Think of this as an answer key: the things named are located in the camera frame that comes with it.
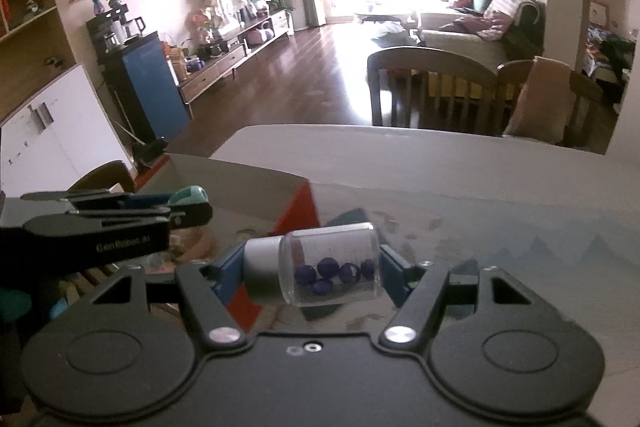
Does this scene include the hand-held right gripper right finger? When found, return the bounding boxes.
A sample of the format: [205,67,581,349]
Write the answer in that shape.
[378,244,533,350]

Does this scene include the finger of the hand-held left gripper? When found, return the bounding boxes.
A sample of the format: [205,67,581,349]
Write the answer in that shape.
[65,201,214,229]
[21,188,173,208]

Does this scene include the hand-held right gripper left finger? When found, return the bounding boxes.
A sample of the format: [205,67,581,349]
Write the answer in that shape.
[91,243,248,350]

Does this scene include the small teal plastic toy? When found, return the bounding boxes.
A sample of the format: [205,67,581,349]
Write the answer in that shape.
[167,185,209,206]

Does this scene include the orange cardboard box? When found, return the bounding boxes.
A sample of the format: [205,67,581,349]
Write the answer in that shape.
[132,154,321,325]

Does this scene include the glass vial with purple beads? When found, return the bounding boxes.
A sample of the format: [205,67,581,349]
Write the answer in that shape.
[243,223,386,307]

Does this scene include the brown wooden chair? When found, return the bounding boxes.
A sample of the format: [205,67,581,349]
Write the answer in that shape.
[67,161,136,195]

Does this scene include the white cabinet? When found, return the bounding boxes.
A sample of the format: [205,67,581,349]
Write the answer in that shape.
[0,64,133,200]

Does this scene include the blue and black cabinet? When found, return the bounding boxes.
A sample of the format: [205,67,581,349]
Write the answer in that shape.
[86,14,192,145]

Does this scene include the wooden television cabinet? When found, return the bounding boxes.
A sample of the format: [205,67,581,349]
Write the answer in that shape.
[177,9,293,105]

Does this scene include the wooden shelf unit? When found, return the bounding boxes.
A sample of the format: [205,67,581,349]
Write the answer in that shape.
[0,0,76,122]

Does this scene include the black coffee machine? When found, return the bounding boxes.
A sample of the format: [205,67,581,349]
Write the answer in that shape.
[87,4,131,55]

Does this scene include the glass pitcher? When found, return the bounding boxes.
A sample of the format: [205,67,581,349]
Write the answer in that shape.
[120,16,147,40]

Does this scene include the red artificial flowers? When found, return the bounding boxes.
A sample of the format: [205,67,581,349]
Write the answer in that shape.
[187,9,221,58]

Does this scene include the dark wooden dining chair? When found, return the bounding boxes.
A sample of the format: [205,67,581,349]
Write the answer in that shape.
[366,47,498,130]
[495,57,606,148]

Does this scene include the pink cloth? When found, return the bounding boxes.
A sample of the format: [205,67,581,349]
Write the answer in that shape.
[502,56,573,145]

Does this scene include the beige sofa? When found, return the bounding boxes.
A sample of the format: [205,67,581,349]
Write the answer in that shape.
[415,0,546,68]

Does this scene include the white coffee table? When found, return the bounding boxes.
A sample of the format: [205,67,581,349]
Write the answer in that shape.
[352,4,418,25]

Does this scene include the red patterned blanket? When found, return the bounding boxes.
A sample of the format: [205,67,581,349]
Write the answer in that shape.
[440,9,516,42]

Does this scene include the bed with colourful bedding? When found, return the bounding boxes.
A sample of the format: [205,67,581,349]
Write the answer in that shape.
[582,2,640,82]

